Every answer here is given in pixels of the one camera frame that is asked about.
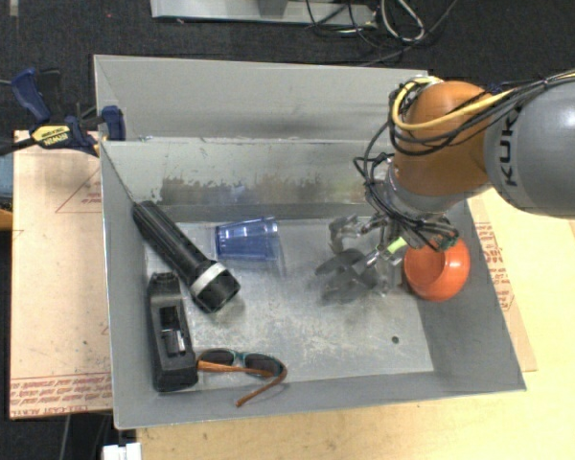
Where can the sunglasses with orange temples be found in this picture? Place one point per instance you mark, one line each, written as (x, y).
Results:
(256, 364)

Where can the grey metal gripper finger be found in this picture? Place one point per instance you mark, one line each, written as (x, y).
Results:
(357, 283)
(345, 261)

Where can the grey metal bin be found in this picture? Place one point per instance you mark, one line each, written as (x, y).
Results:
(316, 333)

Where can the orange bowl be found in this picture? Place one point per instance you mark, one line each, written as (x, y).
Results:
(441, 276)

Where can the clear blue plastic cup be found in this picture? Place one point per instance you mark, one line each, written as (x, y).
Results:
(246, 240)

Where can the black rectangular stapler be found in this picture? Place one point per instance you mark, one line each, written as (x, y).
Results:
(170, 352)

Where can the black flashlight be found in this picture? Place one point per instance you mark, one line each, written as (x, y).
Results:
(182, 252)

